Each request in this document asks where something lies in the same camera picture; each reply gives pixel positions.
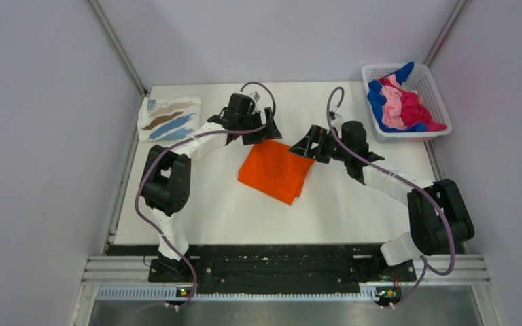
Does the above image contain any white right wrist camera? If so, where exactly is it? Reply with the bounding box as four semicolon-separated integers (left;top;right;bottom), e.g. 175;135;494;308
328;112;345;131

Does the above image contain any right corner aluminium post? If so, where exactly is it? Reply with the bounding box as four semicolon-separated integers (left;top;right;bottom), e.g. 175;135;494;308
423;0;472;67

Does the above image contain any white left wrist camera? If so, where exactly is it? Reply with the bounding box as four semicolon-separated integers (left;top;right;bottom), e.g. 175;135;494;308
247;91;260;105

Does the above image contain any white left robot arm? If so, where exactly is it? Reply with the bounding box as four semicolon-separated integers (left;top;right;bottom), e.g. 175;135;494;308
135;92;281;281

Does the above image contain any aluminium frame rail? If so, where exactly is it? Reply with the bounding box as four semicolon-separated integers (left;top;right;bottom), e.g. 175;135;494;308
81;255;491;302

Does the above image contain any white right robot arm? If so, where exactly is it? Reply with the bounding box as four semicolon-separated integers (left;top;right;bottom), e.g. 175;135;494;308
289;121;475;280

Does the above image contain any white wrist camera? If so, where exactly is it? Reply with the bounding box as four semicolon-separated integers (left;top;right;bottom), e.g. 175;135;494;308
247;91;260;105
328;112;345;131

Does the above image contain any left corner aluminium post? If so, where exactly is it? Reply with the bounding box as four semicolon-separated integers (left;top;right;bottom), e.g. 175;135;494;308
85;0;147;97

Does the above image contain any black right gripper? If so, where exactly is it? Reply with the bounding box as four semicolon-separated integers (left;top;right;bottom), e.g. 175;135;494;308
290;124;352;164

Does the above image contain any orange t shirt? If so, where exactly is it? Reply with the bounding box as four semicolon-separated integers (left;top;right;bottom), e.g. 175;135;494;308
237;140;315;205

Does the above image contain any magenta t shirt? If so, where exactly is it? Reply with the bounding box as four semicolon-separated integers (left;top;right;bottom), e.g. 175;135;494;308
389;95;447;132

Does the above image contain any light pink t shirt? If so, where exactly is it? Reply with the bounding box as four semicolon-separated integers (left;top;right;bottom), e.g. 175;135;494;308
379;74;419;130

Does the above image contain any corner aluminium post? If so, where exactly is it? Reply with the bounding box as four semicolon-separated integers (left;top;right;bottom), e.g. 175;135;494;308
423;0;472;67
85;0;147;97

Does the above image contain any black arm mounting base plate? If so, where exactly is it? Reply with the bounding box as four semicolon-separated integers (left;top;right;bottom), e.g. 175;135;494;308
105;242;464;297

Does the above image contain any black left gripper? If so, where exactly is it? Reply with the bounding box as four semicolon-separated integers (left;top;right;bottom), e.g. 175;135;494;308
239;107;281;145

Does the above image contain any white plastic laundry basket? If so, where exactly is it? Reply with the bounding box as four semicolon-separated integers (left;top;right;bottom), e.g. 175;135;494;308
362;62;453;142

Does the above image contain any blue t shirt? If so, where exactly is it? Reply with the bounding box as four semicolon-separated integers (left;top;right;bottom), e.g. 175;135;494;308
362;62;415;133

